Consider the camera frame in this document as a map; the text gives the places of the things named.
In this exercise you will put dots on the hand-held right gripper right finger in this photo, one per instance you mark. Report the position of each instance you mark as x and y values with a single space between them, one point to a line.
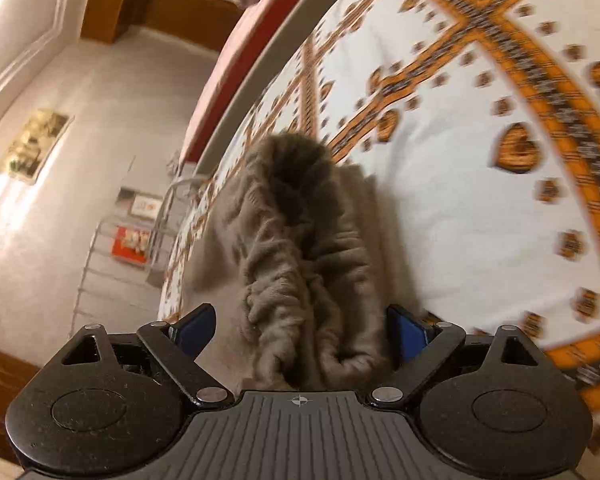
405 332

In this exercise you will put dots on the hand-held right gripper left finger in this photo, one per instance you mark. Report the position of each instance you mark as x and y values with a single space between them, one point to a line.
195 331

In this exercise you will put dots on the grey-beige towel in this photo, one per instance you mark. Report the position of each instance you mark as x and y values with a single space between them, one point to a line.
290 240

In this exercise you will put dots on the white metal rack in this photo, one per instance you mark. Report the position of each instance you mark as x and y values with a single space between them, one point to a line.
160 232

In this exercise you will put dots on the red box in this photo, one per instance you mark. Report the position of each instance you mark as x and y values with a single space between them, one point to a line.
130 245

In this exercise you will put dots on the white box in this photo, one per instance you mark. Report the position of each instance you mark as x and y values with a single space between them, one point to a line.
142 205

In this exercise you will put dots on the white orange patterned bedsheet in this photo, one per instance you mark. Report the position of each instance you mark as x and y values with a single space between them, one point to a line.
455 200

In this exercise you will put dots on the wooden cabinet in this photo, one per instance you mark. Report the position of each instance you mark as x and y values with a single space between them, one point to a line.
0 390

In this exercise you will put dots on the red bed base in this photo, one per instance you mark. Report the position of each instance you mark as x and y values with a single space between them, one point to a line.
220 80

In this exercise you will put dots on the grey mattress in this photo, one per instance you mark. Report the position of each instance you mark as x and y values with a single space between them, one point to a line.
260 70

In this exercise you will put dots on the gold wall picture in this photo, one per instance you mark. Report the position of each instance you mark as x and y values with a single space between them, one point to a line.
32 145

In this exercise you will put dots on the wooden door frame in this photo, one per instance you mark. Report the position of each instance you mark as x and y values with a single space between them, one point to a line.
105 5

